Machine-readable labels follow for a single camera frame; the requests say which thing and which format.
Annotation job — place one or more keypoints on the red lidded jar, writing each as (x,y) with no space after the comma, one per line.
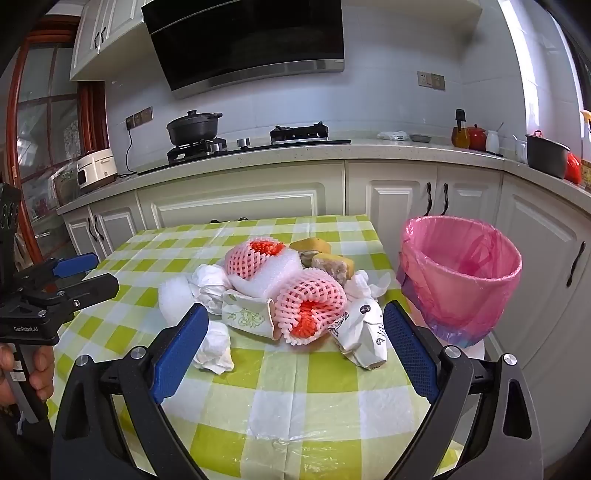
(477,137)

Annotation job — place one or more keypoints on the white lidded jar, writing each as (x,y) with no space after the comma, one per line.
(492,141)

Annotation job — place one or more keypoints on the white tissue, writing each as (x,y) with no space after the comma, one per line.
(210,284)
(369,286)
(214,348)

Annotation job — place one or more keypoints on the white foam sheet piece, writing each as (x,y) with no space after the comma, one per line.
(175,299)

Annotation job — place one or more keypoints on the beige wall socket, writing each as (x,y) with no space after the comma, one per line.
(430,80)

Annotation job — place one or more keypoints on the green-print paper cup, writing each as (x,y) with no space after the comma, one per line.
(247,316)

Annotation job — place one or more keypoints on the black gas stove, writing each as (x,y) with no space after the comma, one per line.
(244,145)

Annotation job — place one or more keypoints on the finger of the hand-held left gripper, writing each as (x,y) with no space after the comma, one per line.
(94,288)
(76,265)

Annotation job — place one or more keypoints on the yellow sponge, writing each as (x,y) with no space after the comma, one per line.
(311,246)

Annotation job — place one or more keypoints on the brown wall socket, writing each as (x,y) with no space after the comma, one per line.
(138,117)

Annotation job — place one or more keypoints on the wooden framed glass door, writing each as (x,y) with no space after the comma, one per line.
(46,138)

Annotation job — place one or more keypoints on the black cooking pot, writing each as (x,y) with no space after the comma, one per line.
(191,127)

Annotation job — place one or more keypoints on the cream base cabinets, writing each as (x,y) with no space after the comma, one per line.
(286,196)

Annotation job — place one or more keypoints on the green checked tablecloth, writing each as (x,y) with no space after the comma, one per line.
(295,406)

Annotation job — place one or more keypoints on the red plastic bag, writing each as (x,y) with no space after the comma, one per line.
(574,168)

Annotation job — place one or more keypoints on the white foam wrap sheet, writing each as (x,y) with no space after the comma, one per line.
(272,279)

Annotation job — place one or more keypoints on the grey inner pot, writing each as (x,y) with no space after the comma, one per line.
(547,157)

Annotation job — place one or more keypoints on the yellow-nozzle spray bottle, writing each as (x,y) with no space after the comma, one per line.
(585,127)

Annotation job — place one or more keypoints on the black-print crushed paper cup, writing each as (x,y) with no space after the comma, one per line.
(364,334)

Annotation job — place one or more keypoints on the white countertop appliance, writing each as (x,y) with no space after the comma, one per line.
(94,168)

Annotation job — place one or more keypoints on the pink-lined trash bin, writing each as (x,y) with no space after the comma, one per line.
(455,277)

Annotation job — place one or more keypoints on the white upper cabinet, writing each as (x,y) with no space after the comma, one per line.
(106,32)

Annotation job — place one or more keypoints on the clear plastic bag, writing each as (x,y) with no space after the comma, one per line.
(392,135)

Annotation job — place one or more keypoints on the person's left hand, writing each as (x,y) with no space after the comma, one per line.
(41,374)

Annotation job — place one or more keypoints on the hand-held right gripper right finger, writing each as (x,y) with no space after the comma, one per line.
(408,350)

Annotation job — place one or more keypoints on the black range hood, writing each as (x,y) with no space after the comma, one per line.
(249,41)

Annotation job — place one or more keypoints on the oil bottle black cap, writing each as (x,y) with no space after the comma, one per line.
(460,134)

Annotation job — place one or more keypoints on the brown food scrap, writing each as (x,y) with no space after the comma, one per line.
(334,270)

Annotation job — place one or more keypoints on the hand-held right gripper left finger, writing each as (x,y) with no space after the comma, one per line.
(182,350)

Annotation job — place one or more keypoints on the small grey dish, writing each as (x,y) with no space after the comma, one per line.
(420,137)

